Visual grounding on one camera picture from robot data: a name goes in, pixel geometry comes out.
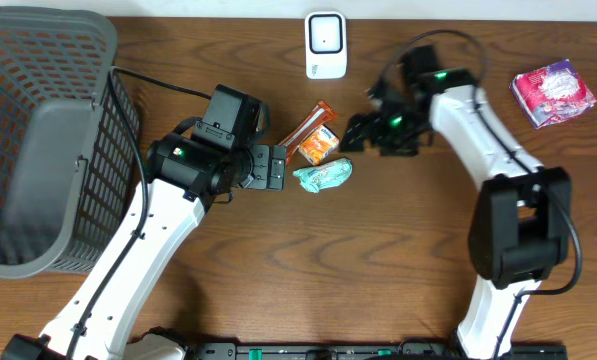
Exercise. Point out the small orange tissue pack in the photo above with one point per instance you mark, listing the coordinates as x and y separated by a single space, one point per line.
318 145

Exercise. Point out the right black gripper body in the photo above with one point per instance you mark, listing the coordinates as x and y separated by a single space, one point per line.
398 132

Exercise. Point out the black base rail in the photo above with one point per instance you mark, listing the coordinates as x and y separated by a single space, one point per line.
410 350

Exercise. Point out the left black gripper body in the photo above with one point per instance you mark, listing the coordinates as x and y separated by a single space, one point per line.
269 167

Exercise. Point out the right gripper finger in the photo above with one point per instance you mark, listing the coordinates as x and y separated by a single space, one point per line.
358 123
353 142

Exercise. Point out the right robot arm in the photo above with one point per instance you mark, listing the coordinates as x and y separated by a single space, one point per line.
521 226

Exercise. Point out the purple red snack bag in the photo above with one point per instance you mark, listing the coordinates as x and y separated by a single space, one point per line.
552 94

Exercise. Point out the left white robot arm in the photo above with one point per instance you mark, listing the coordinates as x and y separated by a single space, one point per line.
186 176

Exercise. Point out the teal packet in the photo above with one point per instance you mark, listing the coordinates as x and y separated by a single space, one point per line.
330 175

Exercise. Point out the orange red snack bar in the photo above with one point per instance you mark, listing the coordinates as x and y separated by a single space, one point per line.
321 114

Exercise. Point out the grey plastic shopping basket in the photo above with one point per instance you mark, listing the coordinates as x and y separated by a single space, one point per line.
66 124

